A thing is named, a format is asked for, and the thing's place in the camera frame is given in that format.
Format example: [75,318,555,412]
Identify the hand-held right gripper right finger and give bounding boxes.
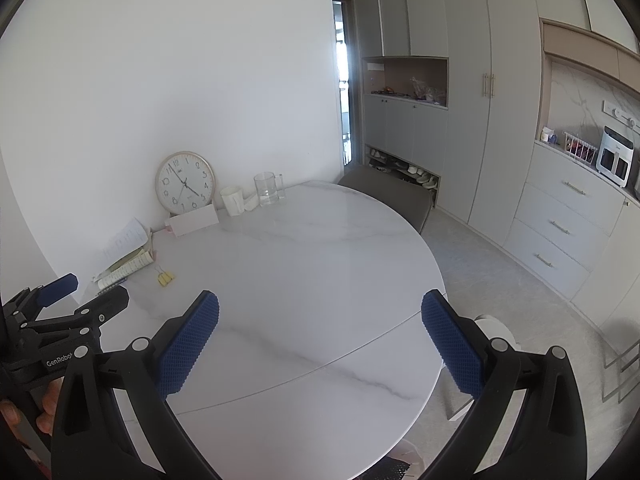
[417,290,588,480]

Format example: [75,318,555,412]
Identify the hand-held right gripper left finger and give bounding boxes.
[51,290,221,480]

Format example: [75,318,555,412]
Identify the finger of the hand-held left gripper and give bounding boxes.
[17,286,131,347]
[0,273,80,322]

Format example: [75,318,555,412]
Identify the person's left hand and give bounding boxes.
[0,379,65,438]

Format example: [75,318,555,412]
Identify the white spiral notebook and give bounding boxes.
[96,267,136,292]

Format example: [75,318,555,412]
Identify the white round plastic stool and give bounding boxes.
[447,314,521,422]

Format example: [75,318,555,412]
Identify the white paper sheet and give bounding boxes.
[102,217,150,263]

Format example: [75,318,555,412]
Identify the white paper box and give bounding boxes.
[165,205,219,236]

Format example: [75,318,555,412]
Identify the white cup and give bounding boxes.
[220,185,246,217]

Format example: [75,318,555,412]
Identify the white drawer unit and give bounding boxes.
[502,142,626,298]

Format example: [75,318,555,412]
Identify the grey dining chair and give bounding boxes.
[337,166,433,235]

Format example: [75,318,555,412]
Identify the white base cabinet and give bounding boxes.
[570,199,640,333]

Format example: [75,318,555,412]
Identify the clear glass tumbler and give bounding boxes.
[253,171,286,207]

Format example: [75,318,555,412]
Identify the row of shoes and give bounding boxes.
[367,147,441,188]

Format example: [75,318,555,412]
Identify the tall grey-white cabinet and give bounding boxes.
[355,0,543,248]

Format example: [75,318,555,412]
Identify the white countertop oven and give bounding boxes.
[595,126,637,188]

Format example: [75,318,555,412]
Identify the clear plastic bag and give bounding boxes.
[410,77,446,106]

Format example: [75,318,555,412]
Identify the doorway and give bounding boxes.
[332,0,357,166]

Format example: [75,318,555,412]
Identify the round white wall clock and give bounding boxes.
[154,151,216,216]

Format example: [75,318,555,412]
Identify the wire rack with red packets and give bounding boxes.
[564,131,601,166]

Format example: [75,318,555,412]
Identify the beige wall cabinet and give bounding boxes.
[542,19,640,86]

